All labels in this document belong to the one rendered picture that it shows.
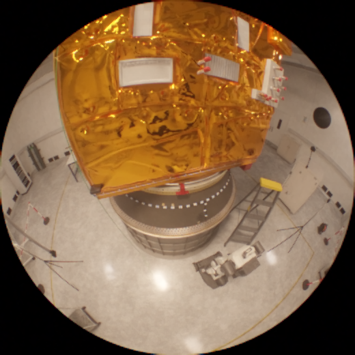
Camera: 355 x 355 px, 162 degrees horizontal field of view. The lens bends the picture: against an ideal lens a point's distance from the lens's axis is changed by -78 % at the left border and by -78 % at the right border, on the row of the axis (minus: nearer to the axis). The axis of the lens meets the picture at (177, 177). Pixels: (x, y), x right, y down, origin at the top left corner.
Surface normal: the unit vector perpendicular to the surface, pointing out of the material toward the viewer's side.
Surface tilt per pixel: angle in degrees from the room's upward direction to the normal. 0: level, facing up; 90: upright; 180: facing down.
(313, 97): 90
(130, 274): 0
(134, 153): 87
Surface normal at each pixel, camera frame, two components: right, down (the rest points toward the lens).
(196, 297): 0.02, -0.75
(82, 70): 0.33, 0.65
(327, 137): -0.93, 0.23
